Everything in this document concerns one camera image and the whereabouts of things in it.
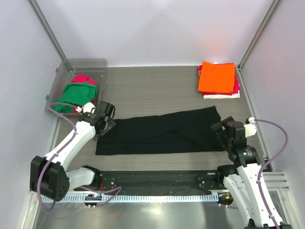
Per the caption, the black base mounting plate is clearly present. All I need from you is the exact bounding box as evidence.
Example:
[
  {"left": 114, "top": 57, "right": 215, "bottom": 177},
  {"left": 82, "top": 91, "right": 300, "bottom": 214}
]
[{"left": 101, "top": 170, "right": 226, "bottom": 196}]

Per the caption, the green t shirt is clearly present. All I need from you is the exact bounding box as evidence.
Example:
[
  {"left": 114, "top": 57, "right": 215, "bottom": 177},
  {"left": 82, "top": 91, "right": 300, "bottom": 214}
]
[{"left": 52, "top": 83, "right": 98, "bottom": 113}]

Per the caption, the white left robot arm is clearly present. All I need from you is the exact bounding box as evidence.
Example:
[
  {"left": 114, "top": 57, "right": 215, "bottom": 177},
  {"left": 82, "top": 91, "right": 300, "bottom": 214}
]
[{"left": 30, "top": 102, "right": 115, "bottom": 202}]

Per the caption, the left aluminium frame post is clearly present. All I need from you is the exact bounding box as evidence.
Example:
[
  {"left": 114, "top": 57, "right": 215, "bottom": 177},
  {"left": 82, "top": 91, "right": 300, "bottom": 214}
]
[{"left": 28, "top": 0, "right": 73, "bottom": 72}]

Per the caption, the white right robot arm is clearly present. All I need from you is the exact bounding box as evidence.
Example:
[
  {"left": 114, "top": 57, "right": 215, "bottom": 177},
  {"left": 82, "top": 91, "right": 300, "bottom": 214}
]
[{"left": 211, "top": 116, "right": 291, "bottom": 229}]

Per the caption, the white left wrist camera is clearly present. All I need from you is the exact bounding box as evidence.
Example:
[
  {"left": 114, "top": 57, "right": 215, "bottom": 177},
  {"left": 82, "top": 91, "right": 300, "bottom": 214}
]
[{"left": 74, "top": 102, "right": 96, "bottom": 114}]

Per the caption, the white slotted cable duct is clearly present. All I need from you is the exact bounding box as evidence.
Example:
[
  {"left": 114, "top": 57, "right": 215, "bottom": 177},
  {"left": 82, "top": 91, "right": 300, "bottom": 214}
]
[{"left": 40, "top": 193, "right": 219, "bottom": 204}]

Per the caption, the folded orange t shirt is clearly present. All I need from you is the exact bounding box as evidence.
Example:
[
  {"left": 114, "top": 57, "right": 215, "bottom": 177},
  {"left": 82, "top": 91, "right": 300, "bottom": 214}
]
[{"left": 197, "top": 61, "right": 236, "bottom": 94}]

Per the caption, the aluminium frame post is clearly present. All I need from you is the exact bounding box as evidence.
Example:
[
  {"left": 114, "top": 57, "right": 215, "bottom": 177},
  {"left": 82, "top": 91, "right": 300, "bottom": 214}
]
[
  {"left": 238, "top": 0, "right": 283, "bottom": 70},
  {"left": 28, "top": 0, "right": 73, "bottom": 72}
]

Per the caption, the pink t shirt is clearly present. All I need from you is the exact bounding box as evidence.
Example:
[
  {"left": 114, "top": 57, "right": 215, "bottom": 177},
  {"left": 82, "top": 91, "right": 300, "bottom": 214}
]
[{"left": 71, "top": 74, "right": 99, "bottom": 105}]

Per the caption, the folded white t shirt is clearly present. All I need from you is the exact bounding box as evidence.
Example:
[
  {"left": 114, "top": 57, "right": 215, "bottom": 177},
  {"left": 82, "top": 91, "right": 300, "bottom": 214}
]
[{"left": 202, "top": 62, "right": 241, "bottom": 99}]

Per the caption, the right aluminium frame post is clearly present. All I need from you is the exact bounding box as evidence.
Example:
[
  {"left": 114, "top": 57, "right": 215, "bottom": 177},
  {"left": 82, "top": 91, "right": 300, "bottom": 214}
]
[{"left": 238, "top": 0, "right": 283, "bottom": 70}]

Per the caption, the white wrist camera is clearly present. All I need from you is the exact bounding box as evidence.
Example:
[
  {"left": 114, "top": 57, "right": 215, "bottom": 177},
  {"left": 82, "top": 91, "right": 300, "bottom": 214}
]
[
  {"left": 74, "top": 102, "right": 96, "bottom": 114},
  {"left": 244, "top": 117, "right": 257, "bottom": 138}
]

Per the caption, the black t shirt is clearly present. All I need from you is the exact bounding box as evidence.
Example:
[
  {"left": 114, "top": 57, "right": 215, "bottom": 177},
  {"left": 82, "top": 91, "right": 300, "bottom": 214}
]
[{"left": 95, "top": 106, "right": 224, "bottom": 156}]

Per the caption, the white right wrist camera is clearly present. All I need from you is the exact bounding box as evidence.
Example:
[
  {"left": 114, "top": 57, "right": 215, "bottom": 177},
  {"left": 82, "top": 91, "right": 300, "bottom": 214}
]
[{"left": 244, "top": 117, "right": 257, "bottom": 138}]

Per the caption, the grey plastic bin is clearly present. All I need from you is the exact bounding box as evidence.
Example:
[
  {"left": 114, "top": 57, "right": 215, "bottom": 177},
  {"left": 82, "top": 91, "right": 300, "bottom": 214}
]
[{"left": 45, "top": 59, "right": 107, "bottom": 116}]

